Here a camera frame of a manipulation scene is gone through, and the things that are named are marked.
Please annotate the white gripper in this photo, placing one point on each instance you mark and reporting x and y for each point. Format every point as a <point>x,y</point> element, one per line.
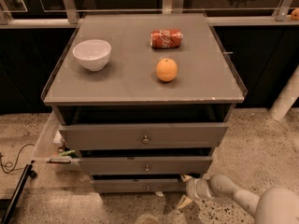
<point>193,188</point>

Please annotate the grey bottom drawer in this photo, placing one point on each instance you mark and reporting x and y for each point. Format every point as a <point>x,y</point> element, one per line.
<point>138,185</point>

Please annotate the grey drawer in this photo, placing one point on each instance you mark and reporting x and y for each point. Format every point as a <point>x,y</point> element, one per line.
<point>143,136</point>
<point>138,185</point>
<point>145,165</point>

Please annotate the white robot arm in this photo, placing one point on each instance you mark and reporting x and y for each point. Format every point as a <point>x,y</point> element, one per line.
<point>275,206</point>

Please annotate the grey middle drawer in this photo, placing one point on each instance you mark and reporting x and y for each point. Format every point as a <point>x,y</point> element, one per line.
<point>145,165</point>

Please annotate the grey drawer cabinet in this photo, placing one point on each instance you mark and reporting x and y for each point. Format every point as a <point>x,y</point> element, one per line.
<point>127,90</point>

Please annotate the grey top drawer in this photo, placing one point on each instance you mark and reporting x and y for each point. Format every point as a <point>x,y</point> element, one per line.
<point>143,136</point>

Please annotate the clear plastic side bin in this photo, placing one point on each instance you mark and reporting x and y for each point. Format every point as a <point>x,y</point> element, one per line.
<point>47,145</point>

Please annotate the red soda can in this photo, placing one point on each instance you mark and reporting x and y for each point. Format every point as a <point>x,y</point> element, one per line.
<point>166,38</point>

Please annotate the white ceramic bowl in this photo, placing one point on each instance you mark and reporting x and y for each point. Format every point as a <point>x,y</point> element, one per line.
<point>93,54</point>

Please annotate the black stand leg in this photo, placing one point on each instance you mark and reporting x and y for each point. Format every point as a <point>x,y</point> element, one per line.
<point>7,205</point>

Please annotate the metal window railing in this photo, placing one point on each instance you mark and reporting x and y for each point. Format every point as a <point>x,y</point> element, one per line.
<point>73,10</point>

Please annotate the orange fruit on ledge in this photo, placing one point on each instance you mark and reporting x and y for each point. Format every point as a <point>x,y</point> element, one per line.
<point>295,14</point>

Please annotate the white pillar post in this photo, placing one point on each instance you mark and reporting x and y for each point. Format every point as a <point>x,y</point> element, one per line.
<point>286,98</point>

